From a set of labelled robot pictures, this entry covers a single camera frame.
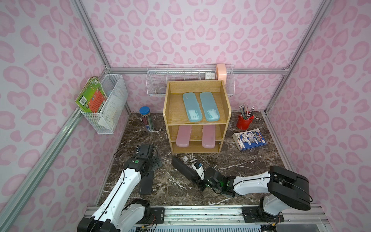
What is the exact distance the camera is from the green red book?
0.67m

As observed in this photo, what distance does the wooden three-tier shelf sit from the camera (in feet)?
2.43

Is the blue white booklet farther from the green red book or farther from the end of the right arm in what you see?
the green red book
